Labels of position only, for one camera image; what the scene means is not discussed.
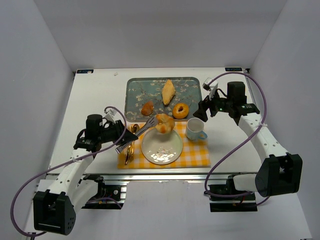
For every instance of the white mug blue handle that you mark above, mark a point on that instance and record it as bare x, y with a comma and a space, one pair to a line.
195, 129

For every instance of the yellow checkered placemat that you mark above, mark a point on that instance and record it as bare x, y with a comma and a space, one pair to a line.
195, 154

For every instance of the blue label sticker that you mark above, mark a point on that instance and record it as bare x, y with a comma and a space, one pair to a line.
84, 71
233, 69

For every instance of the small brown bread piece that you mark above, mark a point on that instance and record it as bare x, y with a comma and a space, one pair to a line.
147, 108

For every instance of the white round plate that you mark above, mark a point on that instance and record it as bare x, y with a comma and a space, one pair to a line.
161, 148

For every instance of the gold fork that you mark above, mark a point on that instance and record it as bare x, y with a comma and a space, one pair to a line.
126, 155

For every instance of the round twisted bread roll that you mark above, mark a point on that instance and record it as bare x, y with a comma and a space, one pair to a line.
165, 123

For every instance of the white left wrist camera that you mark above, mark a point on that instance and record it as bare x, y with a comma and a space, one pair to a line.
110, 115

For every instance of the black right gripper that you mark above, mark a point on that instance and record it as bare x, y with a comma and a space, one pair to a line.
208, 107

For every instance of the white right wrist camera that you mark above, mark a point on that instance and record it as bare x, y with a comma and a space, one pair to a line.
210, 86

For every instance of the silver metal tongs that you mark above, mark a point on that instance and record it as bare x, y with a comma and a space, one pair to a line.
150, 123

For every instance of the orange glazed donut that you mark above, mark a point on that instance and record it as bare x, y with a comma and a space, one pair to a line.
180, 111

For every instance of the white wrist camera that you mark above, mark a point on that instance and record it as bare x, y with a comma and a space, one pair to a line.
110, 115
210, 86

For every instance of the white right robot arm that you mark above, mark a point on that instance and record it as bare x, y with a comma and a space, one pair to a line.
280, 171

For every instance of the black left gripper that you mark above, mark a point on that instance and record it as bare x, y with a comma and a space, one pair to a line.
122, 133

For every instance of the aluminium table edge rail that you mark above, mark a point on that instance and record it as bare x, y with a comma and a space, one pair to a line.
155, 177

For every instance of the gold spoon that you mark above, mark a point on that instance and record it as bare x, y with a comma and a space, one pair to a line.
135, 129

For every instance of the blue label sticker right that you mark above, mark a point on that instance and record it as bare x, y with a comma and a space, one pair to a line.
233, 69

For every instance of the gold knife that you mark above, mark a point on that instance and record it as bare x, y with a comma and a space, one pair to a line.
129, 148

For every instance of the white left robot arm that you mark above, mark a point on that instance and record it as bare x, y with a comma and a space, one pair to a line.
55, 209

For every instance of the long flat pastry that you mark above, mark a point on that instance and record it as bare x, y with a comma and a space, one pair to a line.
168, 92

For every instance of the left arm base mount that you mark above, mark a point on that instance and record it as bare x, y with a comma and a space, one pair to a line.
110, 196

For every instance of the blue label sticker left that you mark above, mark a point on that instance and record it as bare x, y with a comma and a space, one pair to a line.
84, 71

